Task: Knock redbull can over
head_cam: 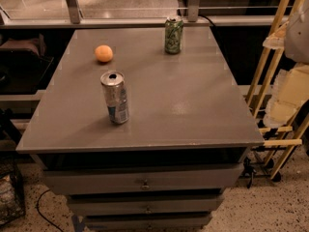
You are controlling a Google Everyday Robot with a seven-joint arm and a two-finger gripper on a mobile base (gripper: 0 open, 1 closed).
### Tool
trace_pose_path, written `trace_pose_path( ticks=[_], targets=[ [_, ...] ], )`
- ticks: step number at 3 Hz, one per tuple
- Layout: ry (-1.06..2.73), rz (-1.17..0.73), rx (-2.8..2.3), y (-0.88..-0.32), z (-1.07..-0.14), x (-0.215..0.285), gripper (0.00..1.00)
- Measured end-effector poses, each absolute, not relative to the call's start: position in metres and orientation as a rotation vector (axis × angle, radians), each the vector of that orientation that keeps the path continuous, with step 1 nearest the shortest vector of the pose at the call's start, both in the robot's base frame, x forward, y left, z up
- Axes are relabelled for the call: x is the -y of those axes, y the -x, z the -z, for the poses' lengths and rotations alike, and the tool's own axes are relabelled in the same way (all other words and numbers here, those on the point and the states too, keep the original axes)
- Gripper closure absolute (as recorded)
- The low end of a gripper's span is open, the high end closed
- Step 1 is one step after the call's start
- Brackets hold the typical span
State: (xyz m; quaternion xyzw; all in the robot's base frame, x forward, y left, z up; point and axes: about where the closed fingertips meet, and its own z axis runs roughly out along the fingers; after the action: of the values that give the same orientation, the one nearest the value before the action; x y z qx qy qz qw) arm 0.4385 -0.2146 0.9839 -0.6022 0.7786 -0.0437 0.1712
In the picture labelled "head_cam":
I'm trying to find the silver blue redbull can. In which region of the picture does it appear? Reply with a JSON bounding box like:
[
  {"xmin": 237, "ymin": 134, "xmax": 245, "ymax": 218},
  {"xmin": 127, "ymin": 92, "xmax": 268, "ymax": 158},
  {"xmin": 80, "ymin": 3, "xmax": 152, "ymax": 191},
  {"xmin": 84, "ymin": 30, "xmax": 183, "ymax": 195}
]
[{"xmin": 100, "ymin": 71, "xmax": 128, "ymax": 125}]

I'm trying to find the green soda can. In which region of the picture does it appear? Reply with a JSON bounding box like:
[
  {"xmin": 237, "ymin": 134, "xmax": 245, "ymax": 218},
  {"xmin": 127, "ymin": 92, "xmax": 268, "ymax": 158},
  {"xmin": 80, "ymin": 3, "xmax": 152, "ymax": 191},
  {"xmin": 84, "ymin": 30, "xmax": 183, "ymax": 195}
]
[{"xmin": 164, "ymin": 17, "xmax": 183, "ymax": 54}]

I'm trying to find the grey drawer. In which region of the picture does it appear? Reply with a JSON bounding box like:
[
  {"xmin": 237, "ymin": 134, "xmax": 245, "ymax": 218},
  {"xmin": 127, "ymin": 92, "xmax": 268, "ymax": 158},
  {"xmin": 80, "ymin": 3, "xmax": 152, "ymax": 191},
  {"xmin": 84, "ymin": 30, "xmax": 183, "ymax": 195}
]
[
  {"xmin": 43, "ymin": 163, "xmax": 243, "ymax": 195},
  {"xmin": 84, "ymin": 213, "xmax": 211, "ymax": 231},
  {"xmin": 68, "ymin": 195, "xmax": 223, "ymax": 216}
]

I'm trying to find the black wire basket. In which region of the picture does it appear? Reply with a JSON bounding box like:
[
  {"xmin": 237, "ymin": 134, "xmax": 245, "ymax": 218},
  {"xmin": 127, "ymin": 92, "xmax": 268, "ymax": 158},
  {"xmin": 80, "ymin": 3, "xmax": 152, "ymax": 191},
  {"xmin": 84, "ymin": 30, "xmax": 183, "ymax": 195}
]
[{"xmin": 0, "ymin": 157, "xmax": 25, "ymax": 226}]

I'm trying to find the top grey drawer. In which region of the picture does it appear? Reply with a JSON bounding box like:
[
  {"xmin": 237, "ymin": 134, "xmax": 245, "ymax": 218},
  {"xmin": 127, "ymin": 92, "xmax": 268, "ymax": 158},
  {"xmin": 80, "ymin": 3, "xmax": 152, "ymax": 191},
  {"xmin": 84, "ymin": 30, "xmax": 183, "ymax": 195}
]
[{"xmin": 43, "ymin": 163, "xmax": 243, "ymax": 195}]

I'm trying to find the middle grey drawer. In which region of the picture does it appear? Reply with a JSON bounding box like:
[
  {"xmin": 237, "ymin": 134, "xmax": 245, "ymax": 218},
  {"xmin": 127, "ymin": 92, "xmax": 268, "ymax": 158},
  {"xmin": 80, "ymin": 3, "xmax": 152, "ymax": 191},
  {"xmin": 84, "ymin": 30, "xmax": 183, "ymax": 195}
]
[{"xmin": 68, "ymin": 195, "xmax": 223, "ymax": 216}]

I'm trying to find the grey drawer cabinet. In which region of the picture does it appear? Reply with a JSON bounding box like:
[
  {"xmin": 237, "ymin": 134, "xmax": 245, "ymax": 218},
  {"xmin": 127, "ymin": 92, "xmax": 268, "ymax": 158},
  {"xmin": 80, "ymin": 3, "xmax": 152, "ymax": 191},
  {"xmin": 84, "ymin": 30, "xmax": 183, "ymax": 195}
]
[{"xmin": 15, "ymin": 26, "xmax": 266, "ymax": 232}]

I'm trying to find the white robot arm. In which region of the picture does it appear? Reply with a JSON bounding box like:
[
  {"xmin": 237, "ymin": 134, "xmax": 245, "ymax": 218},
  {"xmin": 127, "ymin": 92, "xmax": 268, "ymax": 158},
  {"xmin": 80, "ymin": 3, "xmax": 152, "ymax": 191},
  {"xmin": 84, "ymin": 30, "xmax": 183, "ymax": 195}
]
[{"xmin": 263, "ymin": 0, "xmax": 309, "ymax": 129}]

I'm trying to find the black cable behind table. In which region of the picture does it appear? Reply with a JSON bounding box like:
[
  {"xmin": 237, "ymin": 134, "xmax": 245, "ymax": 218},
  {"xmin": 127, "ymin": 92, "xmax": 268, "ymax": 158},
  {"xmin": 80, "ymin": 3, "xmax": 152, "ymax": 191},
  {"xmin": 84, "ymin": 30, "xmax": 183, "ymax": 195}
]
[{"xmin": 198, "ymin": 14, "xmax": 226, "ymax": 55}]

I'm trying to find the orange fruit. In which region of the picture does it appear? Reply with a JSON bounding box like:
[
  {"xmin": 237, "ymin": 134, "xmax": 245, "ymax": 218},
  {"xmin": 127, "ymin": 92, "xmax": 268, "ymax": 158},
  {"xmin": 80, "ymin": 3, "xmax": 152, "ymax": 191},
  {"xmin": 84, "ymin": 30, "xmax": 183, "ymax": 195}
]
[{"xmin": 95, "ymin": 45, "xmax": 113, "ymax": 63}]

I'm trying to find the dark chair with cushion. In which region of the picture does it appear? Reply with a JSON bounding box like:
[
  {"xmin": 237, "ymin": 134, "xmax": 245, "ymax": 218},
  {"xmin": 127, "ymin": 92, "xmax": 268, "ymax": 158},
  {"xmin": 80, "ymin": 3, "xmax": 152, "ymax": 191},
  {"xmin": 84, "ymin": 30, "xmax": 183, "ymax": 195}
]
[{"xmin": 0, "ymin": 34, "xmax": 54, "ymax": 95}]

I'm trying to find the yellow wooden rack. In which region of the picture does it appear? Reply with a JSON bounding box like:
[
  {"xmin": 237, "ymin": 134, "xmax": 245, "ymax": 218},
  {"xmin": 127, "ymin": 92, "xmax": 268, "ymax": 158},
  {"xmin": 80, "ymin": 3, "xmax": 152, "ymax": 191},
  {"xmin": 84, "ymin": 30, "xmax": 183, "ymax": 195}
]
[{"xmin": 245, "ymin": 0, "xmax": 309, "ymax": 182}]

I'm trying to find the bottom grey drawer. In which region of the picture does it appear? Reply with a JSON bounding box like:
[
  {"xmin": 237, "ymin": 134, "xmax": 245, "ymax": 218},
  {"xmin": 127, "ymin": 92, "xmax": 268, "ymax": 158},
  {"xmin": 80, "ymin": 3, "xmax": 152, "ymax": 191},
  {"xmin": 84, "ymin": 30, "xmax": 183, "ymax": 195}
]
[{"xmin": 84, "ymin": 213, "xmax": 211, "ymax": 231}]

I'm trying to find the black floor cable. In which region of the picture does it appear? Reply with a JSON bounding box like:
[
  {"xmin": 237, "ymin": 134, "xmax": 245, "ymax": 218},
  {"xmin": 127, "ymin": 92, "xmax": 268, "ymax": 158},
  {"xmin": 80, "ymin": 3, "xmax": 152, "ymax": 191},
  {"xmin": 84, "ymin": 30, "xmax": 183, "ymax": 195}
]
[{"xmin": 35, "ymin": 188, "xmax": 66, "ymax": 232}]

